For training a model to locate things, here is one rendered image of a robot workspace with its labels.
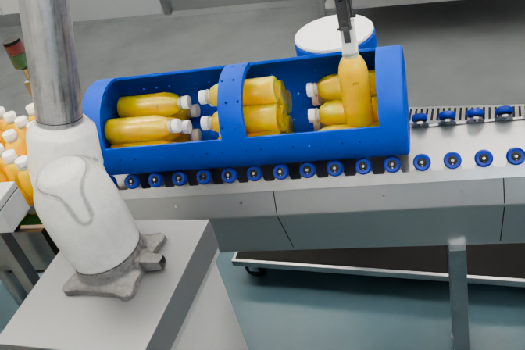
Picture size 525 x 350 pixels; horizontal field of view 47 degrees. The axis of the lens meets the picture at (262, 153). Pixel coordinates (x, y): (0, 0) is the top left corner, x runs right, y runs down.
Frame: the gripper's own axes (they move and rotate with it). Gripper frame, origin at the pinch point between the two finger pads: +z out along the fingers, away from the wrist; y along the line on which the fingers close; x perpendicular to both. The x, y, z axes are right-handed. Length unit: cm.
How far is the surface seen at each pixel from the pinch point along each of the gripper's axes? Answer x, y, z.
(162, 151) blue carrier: 53, -8, 23
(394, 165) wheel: -7.6, -4.7, 35.2
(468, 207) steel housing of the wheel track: -25, -8, 48
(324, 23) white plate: 17, 71, 28
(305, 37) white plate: 23, 61, 28
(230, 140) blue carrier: 32.9, -8.0, 21.2
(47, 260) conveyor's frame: 99, -17, 55
